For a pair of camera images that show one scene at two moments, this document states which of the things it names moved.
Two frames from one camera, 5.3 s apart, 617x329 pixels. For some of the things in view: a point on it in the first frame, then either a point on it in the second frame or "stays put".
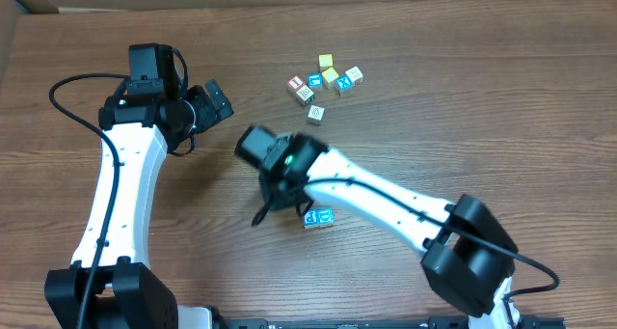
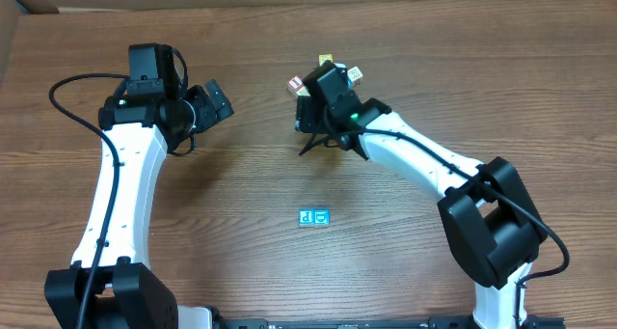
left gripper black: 207,106 stays put
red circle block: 325,215 stays put
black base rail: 432,322 stays put
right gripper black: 278,200 to 306,115
